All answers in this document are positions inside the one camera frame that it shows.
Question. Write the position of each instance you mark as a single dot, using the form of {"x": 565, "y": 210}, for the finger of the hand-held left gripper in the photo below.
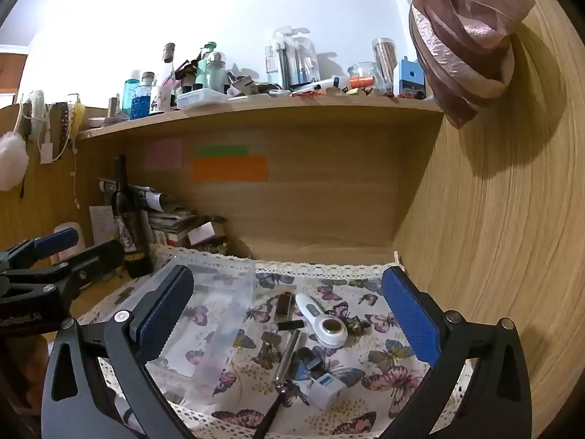
{"x": 57, "y": 240}
{"x": 91, "y": 258}

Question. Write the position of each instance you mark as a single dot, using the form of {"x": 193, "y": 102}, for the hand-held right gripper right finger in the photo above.
{"x": 411, "y": 315}

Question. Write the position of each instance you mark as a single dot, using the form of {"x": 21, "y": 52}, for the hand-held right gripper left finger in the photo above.
{"x": 164, "y": 313}

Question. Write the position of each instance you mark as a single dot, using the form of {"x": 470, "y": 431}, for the clear plastic storage box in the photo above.
{"x": 215, "y": 311}

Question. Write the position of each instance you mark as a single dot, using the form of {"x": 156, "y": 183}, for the white handheld massager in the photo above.
{"x": 311, "y": 313}

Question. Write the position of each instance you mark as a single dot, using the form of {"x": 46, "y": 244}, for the bunch of keys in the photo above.
{"x": 267, "y": 345}

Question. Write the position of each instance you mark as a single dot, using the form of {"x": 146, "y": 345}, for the small black clip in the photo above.
{"x": 311, "y": 359}

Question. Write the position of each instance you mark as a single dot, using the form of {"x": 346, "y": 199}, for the white charger plug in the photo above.
{"x": 327, "y": 391}

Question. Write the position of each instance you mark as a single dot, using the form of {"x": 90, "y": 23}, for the small black cylinder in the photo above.
{"x": 290, "y": 325}

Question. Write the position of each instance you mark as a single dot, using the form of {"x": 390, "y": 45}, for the silver metal flashlight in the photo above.
{"x": 289, "y": 354}

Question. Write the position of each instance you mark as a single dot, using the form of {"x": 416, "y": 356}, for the white rounded object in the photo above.
{"x": 81, "y": 247}

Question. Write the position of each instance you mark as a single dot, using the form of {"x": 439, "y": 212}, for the white handwritten paper note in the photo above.
{"x": 100, "y": 224}

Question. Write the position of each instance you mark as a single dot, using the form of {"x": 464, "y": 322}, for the dark wine bottle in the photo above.
{"x": 130, "y": 219}

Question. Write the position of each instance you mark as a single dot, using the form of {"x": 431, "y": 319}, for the butterfly print lace cloth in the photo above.
{"x": 365, "y": 366}

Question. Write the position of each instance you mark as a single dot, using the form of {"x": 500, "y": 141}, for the rolled printed papers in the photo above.
{"x": 151, "y": 196}

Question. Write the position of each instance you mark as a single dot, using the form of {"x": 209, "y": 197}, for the stack of books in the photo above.
{"x": 173, "y": 226}

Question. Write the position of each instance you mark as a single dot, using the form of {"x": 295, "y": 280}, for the white paper tag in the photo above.
{"x": 46, "y": 153}

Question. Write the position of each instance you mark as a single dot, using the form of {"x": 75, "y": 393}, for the pink and white box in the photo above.
{"x": 201, "y": 233}

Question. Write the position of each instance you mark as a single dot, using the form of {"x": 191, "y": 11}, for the white bath pouf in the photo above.
{"x": 11, "y": 160}

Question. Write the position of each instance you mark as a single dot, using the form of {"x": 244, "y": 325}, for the hanging lace ribbons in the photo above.
{"x": 67, "y": 119}

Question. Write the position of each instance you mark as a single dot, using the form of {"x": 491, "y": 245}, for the pink sticky note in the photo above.
{"x": 163, "y": 153}

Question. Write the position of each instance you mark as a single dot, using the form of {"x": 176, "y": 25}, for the small grey bottle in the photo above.
{"x": 113, "y": 109}

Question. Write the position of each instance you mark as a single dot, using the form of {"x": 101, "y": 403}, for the thin black stick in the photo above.
{"x": 269, "y": 414}

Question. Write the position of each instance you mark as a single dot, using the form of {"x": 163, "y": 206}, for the orange sticky note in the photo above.
{"x": 228, "y": 169}

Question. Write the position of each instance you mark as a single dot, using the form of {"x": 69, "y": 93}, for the blue liquid bottle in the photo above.
{"x": 140, "y": 100}

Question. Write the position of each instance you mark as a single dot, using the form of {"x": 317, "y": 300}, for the teal bottle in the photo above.
{"x": 129, "y": 91}

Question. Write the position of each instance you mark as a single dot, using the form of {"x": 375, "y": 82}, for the green sticky note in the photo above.
{"x": 221, "y": 151}

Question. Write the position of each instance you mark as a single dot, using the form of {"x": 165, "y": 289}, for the white mug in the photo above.
{"x": 156, "y": 99}

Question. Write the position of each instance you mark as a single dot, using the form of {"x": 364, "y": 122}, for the white plastic tray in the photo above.
{"x": 201, "y": 99}

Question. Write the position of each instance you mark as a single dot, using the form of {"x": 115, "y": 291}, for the corked clear bottle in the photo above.
{"x": 167, "y": 61}

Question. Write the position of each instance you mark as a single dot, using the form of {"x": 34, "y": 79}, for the green pump bottle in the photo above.
{"x": 205, "y": 71}

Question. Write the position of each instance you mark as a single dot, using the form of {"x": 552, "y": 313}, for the mint green bottle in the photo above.
{"x": 215, "y": 75}

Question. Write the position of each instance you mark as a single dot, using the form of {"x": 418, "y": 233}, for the wooden shelf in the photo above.
{"x": 274, "y": 107}

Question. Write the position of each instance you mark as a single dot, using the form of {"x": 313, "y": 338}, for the blue and white box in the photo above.
{"x": 409, "y": 77}

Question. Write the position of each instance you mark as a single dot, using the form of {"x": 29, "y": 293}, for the white tube orange cap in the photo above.
{"x": 329, "y": 83}

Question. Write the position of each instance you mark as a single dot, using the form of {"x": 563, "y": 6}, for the glass jar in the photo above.
{"x": 363, "y": 73}

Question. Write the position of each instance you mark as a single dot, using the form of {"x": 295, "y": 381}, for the tall clear canister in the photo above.
{"x": 384, "y": 64}

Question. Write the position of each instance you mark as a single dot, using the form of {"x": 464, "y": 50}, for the pink sheer scarf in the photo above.
{"x": 457, "y": 55}

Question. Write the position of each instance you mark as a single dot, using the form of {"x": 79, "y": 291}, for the clear toiletry pack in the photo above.
{"x": 292, "y": 59}

